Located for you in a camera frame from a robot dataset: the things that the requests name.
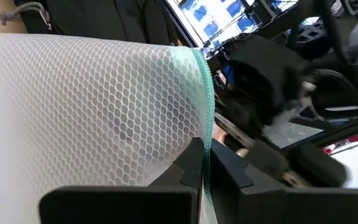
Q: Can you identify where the white mesh pouch teal trim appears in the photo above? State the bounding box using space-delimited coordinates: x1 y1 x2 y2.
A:
0 32 219 224

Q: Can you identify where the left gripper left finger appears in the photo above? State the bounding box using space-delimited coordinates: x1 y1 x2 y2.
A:
38 136 205 224

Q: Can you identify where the black backpack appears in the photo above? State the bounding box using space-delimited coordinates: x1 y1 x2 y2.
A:
14 0 180 46

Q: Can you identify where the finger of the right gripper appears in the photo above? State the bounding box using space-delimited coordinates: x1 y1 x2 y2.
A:
249 139 289 180
290 143 351 188

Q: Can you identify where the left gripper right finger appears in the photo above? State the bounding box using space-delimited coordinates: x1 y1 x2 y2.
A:
209 139 358 224

